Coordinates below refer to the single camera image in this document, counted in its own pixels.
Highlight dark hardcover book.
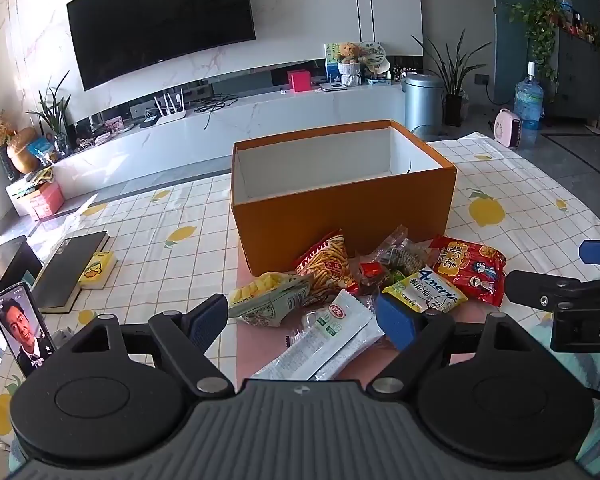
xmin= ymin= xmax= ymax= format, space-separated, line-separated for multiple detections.
xmin=31 ymin=231 xmax=110 ymax=315

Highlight yellow white snack packet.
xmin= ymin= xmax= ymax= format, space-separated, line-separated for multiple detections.
xmin=381 ymin=265 xmax=468 ymax=314

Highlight golden gourd vase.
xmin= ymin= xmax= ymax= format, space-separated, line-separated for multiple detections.
xmin=7 ymin=127 xmax=42 ymax=177

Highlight teddy bear bouquet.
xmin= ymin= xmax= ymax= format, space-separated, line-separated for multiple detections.
xmin=336 ymin=42 xmax=364 ymax=87

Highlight yellow green chips packet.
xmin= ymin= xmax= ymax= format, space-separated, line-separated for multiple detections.
xmin=227 ymin=271 xmax=315 ymax=328

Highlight long leaf potted plant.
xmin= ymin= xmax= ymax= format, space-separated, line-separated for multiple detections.
xmin=412 ymin=30 xmax=482 ymax=128

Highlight dark side table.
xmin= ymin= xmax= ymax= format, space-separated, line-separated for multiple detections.
xmin=0 ymin=235 xmax=44 ymax=321

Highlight clear packet of dark seeds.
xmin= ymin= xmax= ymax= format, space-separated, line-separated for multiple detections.
xmin=375 ymin=225 xmax=431 ymax=281

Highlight grey blue sideboard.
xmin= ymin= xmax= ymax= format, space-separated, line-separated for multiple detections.
xmin=554 ymin=25 xmax=600 ymax=122

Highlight white marble media cabinet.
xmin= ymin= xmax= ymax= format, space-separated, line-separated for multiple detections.
xmin=5 ymin=81 xmax=407 ymax=211

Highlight round paper fan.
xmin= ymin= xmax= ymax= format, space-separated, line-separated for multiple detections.
xmin=358 ymin=41 xmax=391 ymax=74

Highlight long white snack packet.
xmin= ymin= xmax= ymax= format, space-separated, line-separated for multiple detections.
xmin=250 ymin=289 xmax=386 ymax=382

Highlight black flat television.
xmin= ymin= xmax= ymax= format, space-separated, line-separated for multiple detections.
xmin=66 ymin=0 xmax=257 ymax=92

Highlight red cartoon snack packet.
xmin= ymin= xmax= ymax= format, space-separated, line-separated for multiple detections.
xmin=428 ymin=235 xmax=507 ymax=308

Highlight small red snack packet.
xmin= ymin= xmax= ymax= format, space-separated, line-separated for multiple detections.
xmin=355 ymin=260 xmax=387 ymax=286

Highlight pink space heater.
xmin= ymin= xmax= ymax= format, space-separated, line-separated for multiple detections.
xmin=495 ymin=108 xmax=525 ymax=150

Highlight white router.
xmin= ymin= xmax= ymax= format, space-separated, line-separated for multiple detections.
xmin=152 ymin=88 xmax=188 ymax=126

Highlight black cables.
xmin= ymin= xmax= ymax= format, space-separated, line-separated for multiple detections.
xmin=194 ymin=94 xmax=239 ymax=130

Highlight smartphone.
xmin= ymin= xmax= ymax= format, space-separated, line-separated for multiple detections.
xmin=0 ymin=282 xmax=59 ymax=379

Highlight green plant in glass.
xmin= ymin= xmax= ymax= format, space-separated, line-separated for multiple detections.
xmin=26 ymin=71 xmax=74 ymax=157

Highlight pink square box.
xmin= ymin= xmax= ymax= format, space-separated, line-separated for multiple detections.
xmin=287 ymin=69 xmax=314 ymax=93

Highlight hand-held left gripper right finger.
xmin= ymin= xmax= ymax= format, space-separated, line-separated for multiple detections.
xmin=367 ymin=292 xmax=531 ymax=394

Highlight blue water jug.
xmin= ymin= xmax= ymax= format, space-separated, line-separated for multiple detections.
xmin=513 ymin=61 xmax=545 ymax=150

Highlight orange cardboard box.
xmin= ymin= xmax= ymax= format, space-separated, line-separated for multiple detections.
xmin=230 ymin=119 xmax=457 ymax=277

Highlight pink table mat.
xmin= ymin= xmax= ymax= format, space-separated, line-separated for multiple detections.
xmin=236 ymin=255 xmax=483 ymax=386

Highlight grey metal trash can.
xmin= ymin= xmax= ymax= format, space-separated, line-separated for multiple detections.
xmin=403 ymin=72 xmax=445 ymax=136

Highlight red yellow fries snack bag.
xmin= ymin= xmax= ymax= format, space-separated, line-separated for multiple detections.
xmin=294 ymin=230 xmax=361 ymax=297

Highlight pink cardboard carton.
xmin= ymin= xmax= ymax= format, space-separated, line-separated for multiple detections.
xmin=17 ymin=180 xmax=65 ymax=220

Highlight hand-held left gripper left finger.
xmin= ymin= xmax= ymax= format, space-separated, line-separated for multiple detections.
xmin=70 ymin=294 xmax=234 ymax=396

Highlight lemon print tablecloth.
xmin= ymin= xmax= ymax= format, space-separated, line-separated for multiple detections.
xmin=0 ymin=130 xmax=600 ymax=461

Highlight trailing green pot plant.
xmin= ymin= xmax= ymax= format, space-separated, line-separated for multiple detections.
xmin=509 ymin=0 xmax=564 ymax=82

